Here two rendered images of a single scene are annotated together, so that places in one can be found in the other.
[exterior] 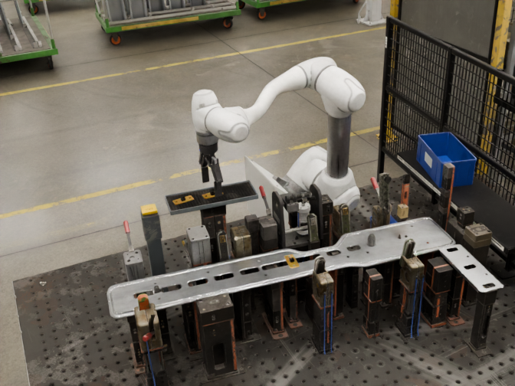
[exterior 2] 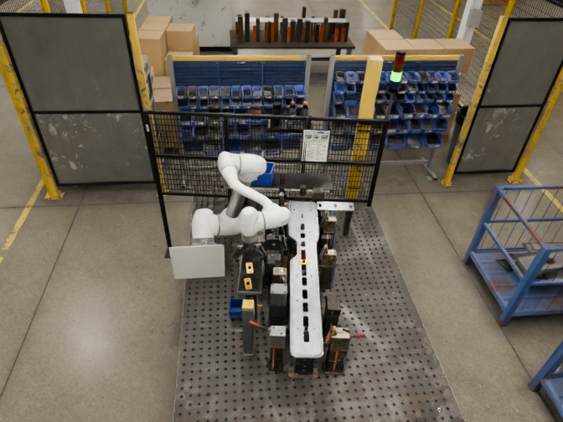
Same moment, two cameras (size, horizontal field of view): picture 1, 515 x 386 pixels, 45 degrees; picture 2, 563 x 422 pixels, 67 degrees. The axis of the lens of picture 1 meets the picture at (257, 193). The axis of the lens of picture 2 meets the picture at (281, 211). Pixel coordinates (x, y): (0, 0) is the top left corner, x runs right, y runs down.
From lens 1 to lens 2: 2.55 m
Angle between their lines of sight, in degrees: 61
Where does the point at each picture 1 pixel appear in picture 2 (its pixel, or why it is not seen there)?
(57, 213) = not seen: outside the picture
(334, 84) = (255, 163)
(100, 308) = (242, 391)
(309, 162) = (208, 221)
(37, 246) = not seen: outside the picture
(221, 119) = (280, 215)
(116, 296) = (303, 352)
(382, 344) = not seen: hidden behind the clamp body
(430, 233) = (303, 206)
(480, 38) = (127, 100)
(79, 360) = (292, 410)
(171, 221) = (30, 362)
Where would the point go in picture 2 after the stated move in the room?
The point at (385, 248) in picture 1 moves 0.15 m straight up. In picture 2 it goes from (308, 224) to (310, 208)
